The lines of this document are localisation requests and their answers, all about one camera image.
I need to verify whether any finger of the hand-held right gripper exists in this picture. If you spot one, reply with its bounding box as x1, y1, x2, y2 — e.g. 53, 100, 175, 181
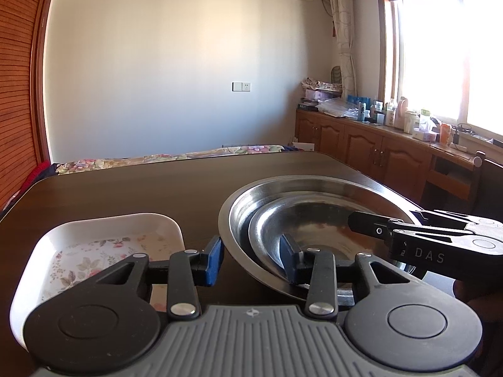
347, 211, 398, 241
410, 209, 485, 229

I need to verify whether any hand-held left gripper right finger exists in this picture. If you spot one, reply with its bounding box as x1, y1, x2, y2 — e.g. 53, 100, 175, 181
279, 233, 418, 321

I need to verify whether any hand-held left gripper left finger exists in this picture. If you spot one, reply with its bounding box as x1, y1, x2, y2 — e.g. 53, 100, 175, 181
91, 236, 226, 321

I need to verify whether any large stainless steel bowl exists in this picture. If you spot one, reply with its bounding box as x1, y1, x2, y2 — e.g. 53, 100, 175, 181
218, 174, 426, 304

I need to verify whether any medium stainless steel bowl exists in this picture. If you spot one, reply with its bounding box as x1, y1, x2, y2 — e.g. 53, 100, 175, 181
248, 190, 398, 285

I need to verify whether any white floral rectangular plate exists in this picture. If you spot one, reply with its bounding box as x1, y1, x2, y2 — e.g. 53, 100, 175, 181
29, 213, 186, 307
8, 213, 186, 353

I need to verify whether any dark wooden chair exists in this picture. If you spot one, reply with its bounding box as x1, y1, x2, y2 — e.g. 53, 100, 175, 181
472, 151, 503, 221

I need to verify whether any wooden cabinet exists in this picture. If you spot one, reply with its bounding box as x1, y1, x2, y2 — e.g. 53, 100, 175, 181
294, 109, 481, 205

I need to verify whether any tissue box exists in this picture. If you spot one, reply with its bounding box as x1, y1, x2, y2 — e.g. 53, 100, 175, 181
412, 127, 439, 142

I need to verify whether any pink thermos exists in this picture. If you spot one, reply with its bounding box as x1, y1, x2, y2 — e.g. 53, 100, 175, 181
395, 97, 410, 130

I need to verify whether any floral bed blanket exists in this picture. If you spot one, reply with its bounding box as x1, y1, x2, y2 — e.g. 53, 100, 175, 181
54, 145, 316, 176

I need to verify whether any clear plastic bag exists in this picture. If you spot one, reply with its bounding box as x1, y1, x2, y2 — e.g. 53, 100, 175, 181
315, 98, 361, 119

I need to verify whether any purple box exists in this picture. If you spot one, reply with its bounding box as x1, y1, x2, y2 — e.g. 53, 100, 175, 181
304, 89, 341, 101

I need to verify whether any floral cloth bundle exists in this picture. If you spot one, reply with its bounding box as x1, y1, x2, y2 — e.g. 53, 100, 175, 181
301, 78, 343, 92

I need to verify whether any wooden framed window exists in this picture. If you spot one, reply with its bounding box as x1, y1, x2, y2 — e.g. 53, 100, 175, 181
375, 0, 503, 144

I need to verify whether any red cloth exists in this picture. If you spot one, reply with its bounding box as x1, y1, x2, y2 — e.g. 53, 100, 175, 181
0, 161, 60, 210

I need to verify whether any patterned beige curtain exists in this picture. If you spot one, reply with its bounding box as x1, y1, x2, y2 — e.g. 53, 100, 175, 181
324, 0, 357, 96

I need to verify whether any wooden louvred wardrobe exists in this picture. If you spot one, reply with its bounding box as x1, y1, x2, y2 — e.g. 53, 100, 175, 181
0, 0, 56, 210

